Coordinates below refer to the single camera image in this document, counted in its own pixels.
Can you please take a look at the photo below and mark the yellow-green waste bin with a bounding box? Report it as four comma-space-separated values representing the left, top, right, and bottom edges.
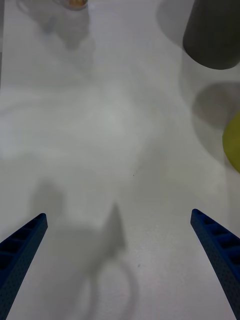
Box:
222, 111, 240, 174

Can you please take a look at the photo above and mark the grey waste bin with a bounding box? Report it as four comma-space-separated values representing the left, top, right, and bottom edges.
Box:
182, 0, 240, 71

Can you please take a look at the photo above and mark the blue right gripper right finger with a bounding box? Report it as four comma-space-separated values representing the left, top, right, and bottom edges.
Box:
190, 208, 240, 319

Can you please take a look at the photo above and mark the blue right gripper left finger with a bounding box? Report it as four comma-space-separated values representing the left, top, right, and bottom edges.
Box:
0, 212, 49, 320

